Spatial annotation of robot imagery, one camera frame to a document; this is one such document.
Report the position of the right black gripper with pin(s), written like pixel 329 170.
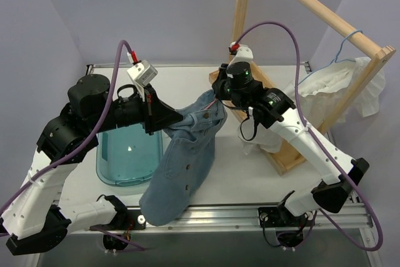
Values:
pixel 219 80

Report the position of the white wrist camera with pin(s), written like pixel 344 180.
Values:
pixel 141 73
pixel 239 53

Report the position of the blue wire hanger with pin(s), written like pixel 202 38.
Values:
pixel 336 58

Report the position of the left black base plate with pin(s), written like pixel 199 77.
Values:
pixel 131 219

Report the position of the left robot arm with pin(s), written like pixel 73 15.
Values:
pixel 33 218

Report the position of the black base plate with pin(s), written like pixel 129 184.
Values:
pixel 131 219
pixel 276 217

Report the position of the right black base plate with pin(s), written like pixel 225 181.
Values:
pixel 276 217

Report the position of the wooden clothes rack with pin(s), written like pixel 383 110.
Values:
pixel 288 158

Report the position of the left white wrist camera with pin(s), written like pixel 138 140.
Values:
pixel 141 73

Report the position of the pink wire hanger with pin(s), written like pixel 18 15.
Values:
pixel 212 105

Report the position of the teal plastic tray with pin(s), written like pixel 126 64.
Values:
pixel 128 156

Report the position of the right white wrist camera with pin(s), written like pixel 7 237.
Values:
pixel 239 53

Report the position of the aluminium front rail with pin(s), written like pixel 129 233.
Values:
pixel 245 218

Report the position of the white garment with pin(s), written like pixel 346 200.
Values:
pixel 319 92

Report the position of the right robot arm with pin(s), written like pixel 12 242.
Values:
pixel 274 110

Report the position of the blue denim skirt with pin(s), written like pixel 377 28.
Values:
pixel 186 162

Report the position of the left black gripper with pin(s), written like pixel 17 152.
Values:
pixel 150 110

